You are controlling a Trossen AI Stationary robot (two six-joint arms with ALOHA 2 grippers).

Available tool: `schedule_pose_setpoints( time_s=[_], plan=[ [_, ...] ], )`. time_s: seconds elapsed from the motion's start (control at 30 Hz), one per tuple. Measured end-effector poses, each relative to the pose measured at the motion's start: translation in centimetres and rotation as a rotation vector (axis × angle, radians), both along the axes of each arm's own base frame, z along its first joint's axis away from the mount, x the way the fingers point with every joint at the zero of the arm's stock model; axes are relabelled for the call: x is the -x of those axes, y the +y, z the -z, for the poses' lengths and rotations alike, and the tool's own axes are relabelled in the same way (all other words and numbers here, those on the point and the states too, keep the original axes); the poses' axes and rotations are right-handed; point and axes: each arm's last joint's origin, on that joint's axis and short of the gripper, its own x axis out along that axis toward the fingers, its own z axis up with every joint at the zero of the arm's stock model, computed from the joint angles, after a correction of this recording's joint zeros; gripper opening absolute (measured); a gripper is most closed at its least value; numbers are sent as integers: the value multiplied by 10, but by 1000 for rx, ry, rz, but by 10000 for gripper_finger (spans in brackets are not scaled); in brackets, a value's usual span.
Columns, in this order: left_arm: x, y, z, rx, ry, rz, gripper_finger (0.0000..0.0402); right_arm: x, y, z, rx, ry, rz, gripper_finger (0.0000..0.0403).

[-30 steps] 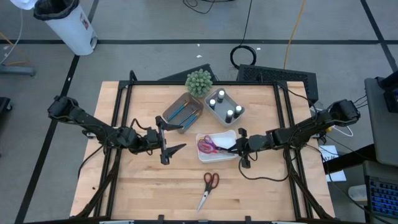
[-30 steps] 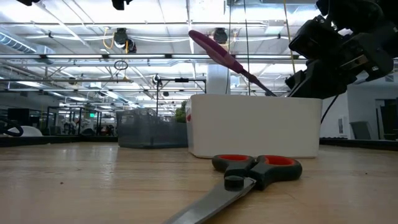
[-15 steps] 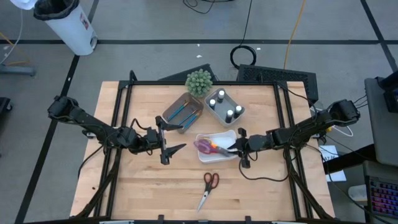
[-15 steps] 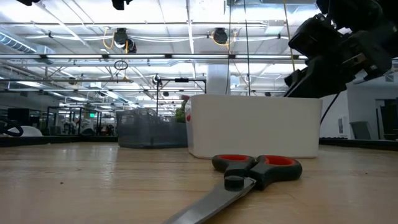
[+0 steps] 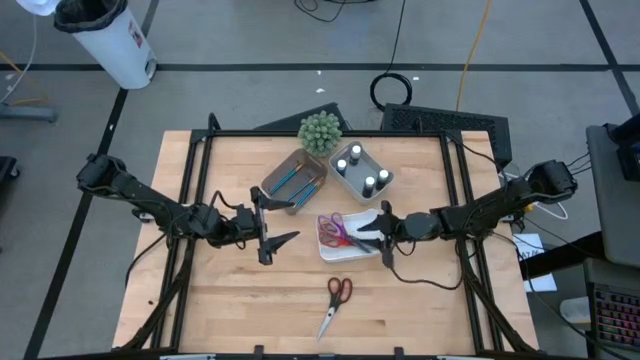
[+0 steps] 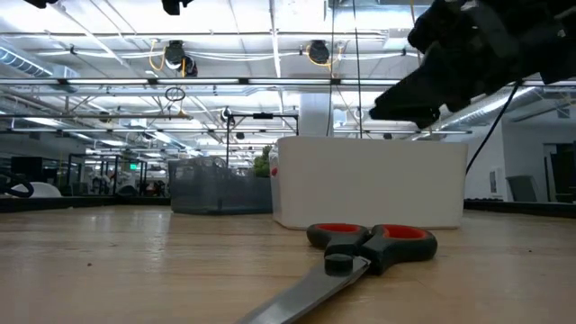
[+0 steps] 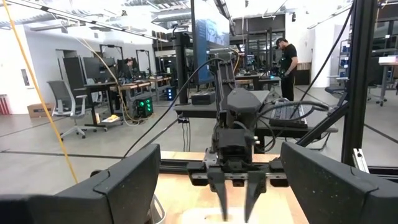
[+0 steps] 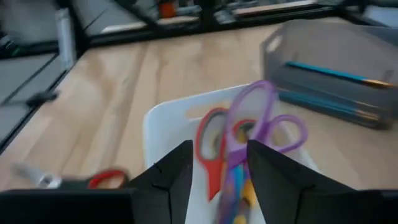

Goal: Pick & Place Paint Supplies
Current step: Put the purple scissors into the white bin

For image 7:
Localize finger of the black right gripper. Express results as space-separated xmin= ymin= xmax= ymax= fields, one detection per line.
xmin=206 ymin=167 xmax=229 ymax=223
xmin=243 ymin=170 xmax=267 ymax=223

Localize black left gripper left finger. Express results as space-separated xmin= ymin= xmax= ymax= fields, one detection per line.
xmin=55 ymin=143 xmax=162 ymax=224

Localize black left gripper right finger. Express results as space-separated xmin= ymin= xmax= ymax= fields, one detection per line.
xmin=280 ymin=141 xmax=398 ymax=224

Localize light grey plastic bin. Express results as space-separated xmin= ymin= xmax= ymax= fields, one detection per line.
xmin=148 ymin=194 xmax=167 ymax=224

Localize silver aluminium extrusion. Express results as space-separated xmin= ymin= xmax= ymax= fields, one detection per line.
xmin=351 ymin=147 xmax=370 ymax=174

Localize dark grey side desk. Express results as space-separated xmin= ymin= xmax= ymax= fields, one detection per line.
xmin=173 ymin=89 xmax=340 ymax=140

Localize black device on desk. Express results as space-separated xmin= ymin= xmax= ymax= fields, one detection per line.
xmin=190 ymin=91 xmax=216 ymax=105

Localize backlit computer keyboard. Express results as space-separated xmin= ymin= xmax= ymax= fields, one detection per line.
xmin=268 ymin=97 xmax=315 ymax=129

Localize computer tower green lights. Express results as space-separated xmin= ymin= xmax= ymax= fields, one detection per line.
xmin=133 ymin=96 xmax=154 ymax=119

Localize black pillar stand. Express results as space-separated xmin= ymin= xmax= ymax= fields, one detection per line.
xmin=174 ymin=30 xmax=192 ymax=105

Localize person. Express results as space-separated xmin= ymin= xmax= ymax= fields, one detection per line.
xmin=274 ymin=37 xmax=299 ymax=102
xmin=122 ymin=58 xmax=135 ymax=80

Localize blue display panel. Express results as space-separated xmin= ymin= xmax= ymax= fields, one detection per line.
xmin=190 ymin=0 xmax=231 ymax=86

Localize wooden top desk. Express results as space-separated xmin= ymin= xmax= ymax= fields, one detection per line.
xmin=74 ymin=75 xmax=172 ymax=129

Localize grey office chair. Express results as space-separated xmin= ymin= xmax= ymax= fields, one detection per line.
xmin=47 ymin=80 xmax=98 ymax=140

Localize cardboard box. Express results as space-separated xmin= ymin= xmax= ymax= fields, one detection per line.
xmin=26 ymin=103 xmax=55 ymax=119

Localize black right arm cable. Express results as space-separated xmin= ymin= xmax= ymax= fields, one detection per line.
xmin=122 ymin=57 xmax=225 ymax=159

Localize black aluminium table frame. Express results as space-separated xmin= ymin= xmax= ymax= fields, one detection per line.
xmin=160 ymin=0 xmax=398 ymax=181

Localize yellow hanging cable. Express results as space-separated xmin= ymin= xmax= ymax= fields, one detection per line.
xmin=1 ymin=0 xmax=79 ymax=185

